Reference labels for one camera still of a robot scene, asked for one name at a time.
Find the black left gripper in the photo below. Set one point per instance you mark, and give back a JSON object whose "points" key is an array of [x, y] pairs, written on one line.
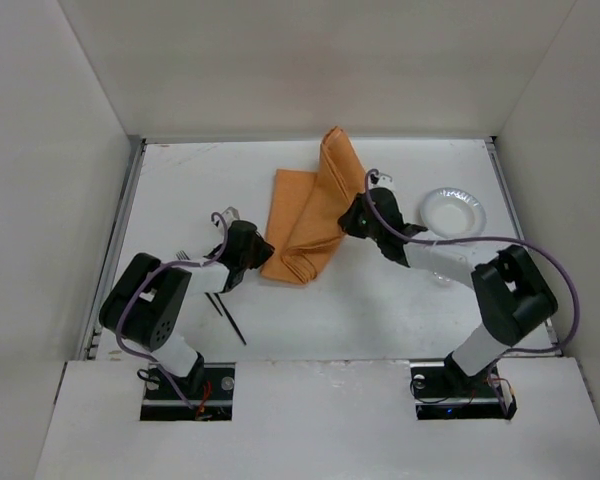
{"points": [[259, 248]]}

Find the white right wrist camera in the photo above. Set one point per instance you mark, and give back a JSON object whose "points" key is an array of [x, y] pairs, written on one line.
{"points": [[382, 180]]}

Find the black plastic knife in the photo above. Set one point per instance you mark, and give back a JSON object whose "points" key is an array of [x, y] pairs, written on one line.
{"points": [[223, 311]]}

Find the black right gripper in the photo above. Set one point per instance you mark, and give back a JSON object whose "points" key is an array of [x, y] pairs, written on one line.
{"points": [[352, 223]]}

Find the black plastic fork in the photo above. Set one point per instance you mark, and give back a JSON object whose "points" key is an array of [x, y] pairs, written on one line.
{"points": [[182, 256]]}

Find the white paper bowl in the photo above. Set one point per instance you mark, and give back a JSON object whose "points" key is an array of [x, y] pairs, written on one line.
{"points": [[453, 213]]}

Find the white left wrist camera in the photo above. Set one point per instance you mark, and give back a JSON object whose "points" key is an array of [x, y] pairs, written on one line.
{"points": [[229, 216]]}

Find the orange cloth placemat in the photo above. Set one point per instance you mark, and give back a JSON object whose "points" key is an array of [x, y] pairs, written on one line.
{"points": [[304, 211]]}

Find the clear plastic cup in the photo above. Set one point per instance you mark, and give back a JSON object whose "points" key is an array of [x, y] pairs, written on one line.
{"points": [[442, 280]]}

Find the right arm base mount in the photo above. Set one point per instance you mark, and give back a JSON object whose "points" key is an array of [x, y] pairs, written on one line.
{"points": [[436, 397]]}

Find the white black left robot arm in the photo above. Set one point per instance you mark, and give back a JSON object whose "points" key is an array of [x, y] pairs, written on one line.
{"points": [[144, 305]]}

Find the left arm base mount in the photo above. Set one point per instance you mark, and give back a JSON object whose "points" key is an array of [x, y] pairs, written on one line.
{"points": [[209, 395]]}

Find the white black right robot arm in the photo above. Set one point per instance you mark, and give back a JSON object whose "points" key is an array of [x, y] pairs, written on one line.
{"points": [[512, 295]]}

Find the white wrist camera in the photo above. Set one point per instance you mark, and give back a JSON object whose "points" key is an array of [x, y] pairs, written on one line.
{"points": [[382, 180], [229, 216]]}

